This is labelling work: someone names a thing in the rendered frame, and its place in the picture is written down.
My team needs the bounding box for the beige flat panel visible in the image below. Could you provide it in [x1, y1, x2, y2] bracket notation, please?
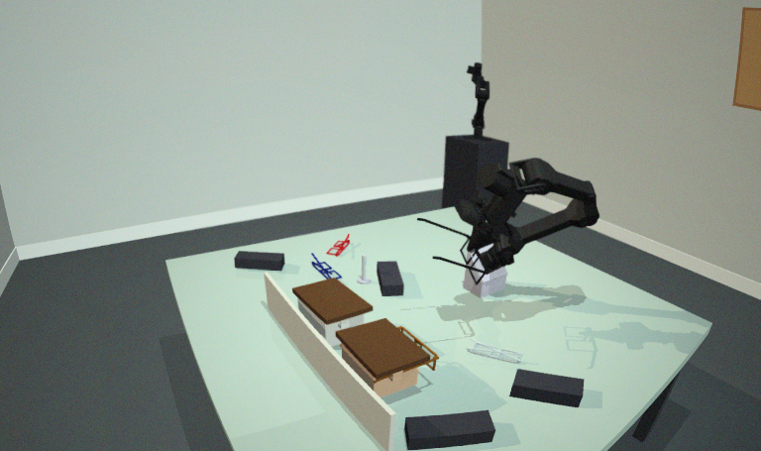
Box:
[264, 273, 396, 451]

